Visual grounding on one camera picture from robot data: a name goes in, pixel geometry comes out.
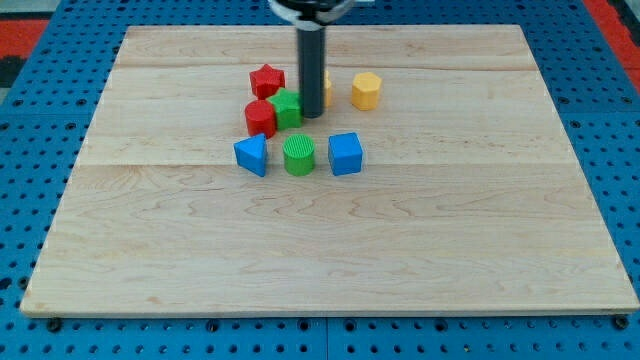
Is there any green star block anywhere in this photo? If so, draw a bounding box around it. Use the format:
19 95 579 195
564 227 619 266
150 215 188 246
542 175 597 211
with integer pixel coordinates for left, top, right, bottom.
267 88 302 131

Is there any red cylinder block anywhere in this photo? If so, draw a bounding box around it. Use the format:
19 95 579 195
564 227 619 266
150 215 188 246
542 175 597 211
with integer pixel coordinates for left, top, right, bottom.
244 100 277 139

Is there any red star block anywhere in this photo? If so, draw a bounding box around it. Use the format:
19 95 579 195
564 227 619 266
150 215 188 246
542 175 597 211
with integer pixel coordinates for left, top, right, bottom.
249 64 286 100

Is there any yellow block behind rod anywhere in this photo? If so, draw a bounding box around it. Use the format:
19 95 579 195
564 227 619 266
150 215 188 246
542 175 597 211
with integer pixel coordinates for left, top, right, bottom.
324 70 333 108

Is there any blue cube block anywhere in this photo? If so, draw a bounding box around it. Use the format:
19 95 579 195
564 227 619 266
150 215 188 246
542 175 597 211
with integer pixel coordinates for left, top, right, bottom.
328 132 363 176

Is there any green cylinder block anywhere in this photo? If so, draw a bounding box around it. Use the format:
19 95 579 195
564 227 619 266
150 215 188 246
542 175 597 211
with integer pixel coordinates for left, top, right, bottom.
282 134 315 176

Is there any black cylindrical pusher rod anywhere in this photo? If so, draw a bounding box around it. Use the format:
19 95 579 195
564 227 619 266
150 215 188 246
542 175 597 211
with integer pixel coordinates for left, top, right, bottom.
296 28 326 119

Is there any yellow hexagon block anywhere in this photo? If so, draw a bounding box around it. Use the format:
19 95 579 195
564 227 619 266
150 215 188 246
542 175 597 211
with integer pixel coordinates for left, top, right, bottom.
351 72 382 111

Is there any wooden board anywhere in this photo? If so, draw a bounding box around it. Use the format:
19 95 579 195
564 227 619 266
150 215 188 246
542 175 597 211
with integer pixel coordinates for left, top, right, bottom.
21 25 639 318

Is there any blue triangle block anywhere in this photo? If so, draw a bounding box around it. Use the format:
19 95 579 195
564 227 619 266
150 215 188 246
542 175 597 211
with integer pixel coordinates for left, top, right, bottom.
233 133 268 177

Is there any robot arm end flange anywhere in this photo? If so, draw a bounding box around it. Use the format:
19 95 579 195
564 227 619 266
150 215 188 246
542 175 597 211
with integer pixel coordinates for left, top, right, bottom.
267 0 356 31

